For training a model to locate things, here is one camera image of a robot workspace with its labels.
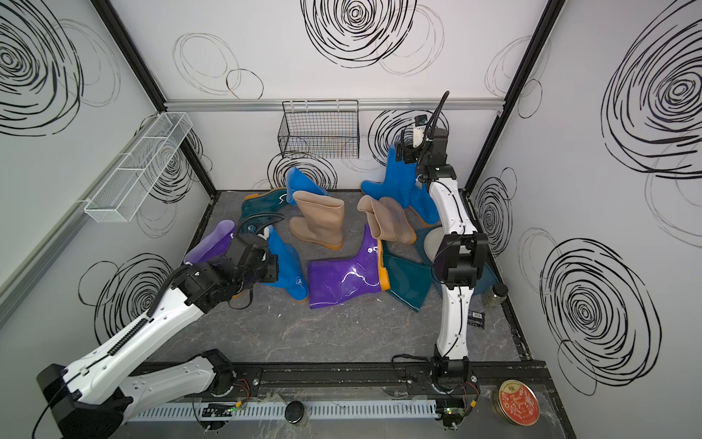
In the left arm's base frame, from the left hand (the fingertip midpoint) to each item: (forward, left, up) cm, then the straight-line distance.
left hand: (277, 260), depth 74 cm
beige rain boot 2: (+18, -32, -3) cm, 37 cm away
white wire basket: (+11, +42, +12) cm, 45 cm away
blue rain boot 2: (+39, -38, -7) cm, 55 cm away
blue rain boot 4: (+33, 0, -1) cm, 33 cm away
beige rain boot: (+17, -11, -2) cm, 20 cm away
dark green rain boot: (+36, +19, -22) cm, 46 cm away
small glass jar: (-3, -65, -13) cm, 66 cm away
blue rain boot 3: (+34, -47, -12) cm, 60 cm away
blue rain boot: (-1, -3, -7) cm, 7 cm away
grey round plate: (+20, -51, -17) cm, 57 cm away
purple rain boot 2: (+1, +16, +5) cm, 16 cm away
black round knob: (-33, -9, -11) cm, 36 cm away
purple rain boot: (+4, -15, -19) cm, 24 cm away
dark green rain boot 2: (+4, -40, -17) cm, 43 cm away
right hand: (+40, -40, +14) cm, 58 cm away
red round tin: (-29, -63, -16) cm, 72 cm away
